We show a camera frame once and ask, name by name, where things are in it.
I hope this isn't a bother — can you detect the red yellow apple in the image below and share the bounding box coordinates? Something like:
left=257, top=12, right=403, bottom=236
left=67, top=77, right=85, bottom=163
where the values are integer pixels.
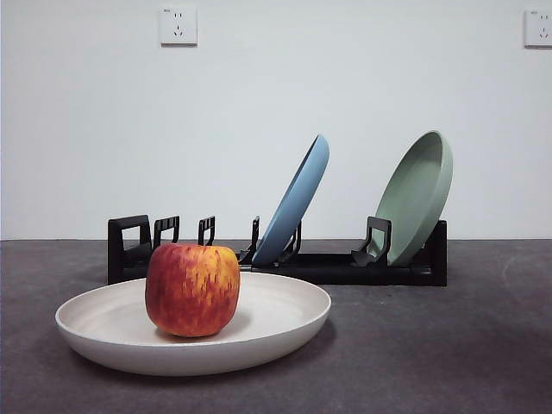
left=145, top=241, right=242, bottom=338

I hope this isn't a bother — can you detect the pale yellow cream plate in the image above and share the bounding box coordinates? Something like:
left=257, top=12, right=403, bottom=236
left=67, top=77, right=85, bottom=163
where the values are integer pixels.
left=54, top=272, right=333, bottom=377

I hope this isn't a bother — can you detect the light blue plate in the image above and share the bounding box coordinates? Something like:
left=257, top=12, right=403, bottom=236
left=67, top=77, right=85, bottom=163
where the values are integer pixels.
left=252, top=132, right=331, bottom=265

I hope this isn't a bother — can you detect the black plate rack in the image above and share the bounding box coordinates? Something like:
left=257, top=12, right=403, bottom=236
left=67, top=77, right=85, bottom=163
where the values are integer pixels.
left=107, top=214, right=449, bottom=287

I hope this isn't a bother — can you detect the pale green plate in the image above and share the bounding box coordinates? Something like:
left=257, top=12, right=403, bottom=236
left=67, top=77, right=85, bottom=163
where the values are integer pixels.
left=373, top=130, right=455, bottom=267

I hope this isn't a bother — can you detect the white wall socket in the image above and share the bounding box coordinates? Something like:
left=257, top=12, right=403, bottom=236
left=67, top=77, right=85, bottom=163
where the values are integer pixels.
left=524, top=9, right=552, bottom=48
left=160, top=6, right=198, bottom=47

